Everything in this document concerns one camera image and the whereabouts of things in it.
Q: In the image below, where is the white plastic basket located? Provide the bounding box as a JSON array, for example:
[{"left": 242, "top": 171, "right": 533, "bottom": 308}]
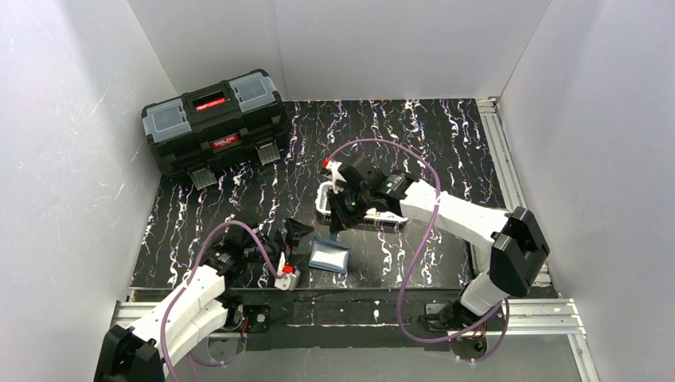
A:
[{"left": 315, "top": 181, "right": 408, "bottom": 228}]

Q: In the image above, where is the blue leather card holder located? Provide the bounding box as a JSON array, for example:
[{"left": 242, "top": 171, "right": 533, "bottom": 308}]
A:
[{"left": 309, "top": 237, "right": 351, "bottom": 274}]

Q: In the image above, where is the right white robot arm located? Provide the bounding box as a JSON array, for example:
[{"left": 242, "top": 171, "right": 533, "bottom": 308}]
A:
[{"left": 322, "top": 158, "right": 550, "bottom": 330}]

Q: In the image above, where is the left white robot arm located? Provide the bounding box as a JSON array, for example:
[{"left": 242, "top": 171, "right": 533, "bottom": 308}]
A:
[{"left": 94, "top": 218, "right": 313, "bottom": 381}]

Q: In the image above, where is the black red toolbox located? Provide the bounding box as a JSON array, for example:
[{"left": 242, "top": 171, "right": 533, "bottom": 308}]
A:
[{"left": 141, "top": 68, "right": 291, "bottom": 189}]

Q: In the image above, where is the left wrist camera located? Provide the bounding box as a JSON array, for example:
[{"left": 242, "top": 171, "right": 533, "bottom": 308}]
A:
[{"left": 274, "top": 252, "right": 301, "bottom": 291}]

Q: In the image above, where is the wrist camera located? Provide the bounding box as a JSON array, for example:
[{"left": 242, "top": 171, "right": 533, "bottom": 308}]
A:
[
  {"left": 274, "top": 252, "right": 301, "bottom": 291},
  {"left": 320, "top": 158, "right": 347, "bottom": 193}
]

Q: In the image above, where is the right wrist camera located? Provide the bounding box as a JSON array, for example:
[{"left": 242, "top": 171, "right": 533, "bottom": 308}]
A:
[{"left": 320, "top": 158, "right": 347, "bottom": 193}]

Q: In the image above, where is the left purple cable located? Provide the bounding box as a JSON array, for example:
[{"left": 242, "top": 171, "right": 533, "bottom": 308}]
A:
[{"left": 159, "top": 220, "right": 286, "bottom": 382}]

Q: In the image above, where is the aluminium frame rail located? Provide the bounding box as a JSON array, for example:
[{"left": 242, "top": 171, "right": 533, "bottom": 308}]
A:
[{"left": 131, "top": 99, "right": 583, "bottom": 364}]

